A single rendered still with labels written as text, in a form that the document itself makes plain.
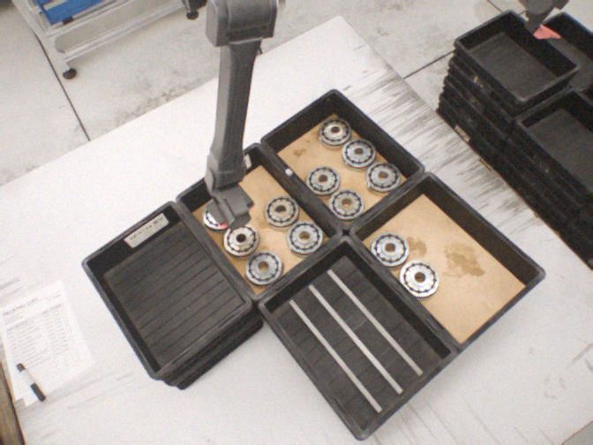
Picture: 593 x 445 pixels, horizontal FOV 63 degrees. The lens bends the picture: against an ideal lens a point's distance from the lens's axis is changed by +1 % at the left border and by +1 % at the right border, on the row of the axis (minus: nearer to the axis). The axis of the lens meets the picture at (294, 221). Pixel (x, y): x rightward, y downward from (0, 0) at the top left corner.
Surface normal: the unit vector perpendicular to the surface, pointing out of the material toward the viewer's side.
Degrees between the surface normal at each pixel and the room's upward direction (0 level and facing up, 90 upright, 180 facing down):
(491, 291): 0
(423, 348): 0
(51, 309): 0
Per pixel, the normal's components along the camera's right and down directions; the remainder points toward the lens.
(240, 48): 0.52, 0.74
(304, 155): -0.09, -0.44
